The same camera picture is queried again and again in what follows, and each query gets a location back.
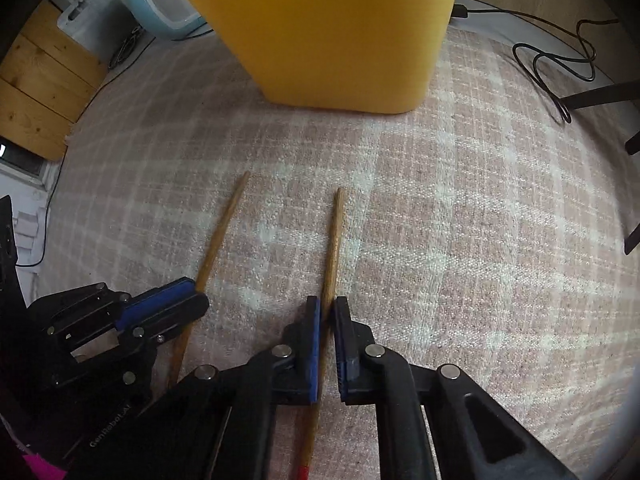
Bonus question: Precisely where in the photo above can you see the person's left forearm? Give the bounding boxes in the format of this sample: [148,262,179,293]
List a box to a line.
[22,452,68,480]

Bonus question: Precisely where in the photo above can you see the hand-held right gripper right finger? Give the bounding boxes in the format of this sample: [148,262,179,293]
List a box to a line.
[332,296,576,480]

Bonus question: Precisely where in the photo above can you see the black power cable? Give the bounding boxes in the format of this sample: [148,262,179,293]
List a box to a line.
[465,7,621,126]

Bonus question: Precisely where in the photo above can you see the yellow plastic container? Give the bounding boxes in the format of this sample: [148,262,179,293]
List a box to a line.
[165,0,465,115]

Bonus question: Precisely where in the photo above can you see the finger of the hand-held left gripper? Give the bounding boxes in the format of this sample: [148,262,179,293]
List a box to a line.
[27,278,196,334]
[44,294,210,391]

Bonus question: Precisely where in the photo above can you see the black cable bundle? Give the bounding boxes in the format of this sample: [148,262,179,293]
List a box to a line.
[109,25,147,69]

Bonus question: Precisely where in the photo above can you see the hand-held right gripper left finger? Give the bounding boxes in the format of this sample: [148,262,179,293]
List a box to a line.
[65,296,322,480]

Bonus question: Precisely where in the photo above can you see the pine wood panel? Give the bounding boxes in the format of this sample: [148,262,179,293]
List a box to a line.
[0,0,108,162]

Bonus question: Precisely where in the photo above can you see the thin black cable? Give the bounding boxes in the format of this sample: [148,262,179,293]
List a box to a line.
[15,156,67,268]

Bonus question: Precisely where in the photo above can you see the plaid blanket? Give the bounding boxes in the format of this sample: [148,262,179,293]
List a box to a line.
[30,20,636,480]

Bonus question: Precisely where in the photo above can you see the wooden chopstick red end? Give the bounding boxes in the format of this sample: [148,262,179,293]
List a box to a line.
[296,187,348,480]

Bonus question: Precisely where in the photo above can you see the light blue appliance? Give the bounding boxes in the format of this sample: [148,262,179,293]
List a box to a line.
[126,0,207,41]

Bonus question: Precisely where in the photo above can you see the white appliance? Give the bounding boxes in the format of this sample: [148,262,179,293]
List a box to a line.
[56,0,127,55]

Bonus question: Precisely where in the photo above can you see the black chair legs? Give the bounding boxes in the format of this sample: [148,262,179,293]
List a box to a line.
[567,79,640,257]

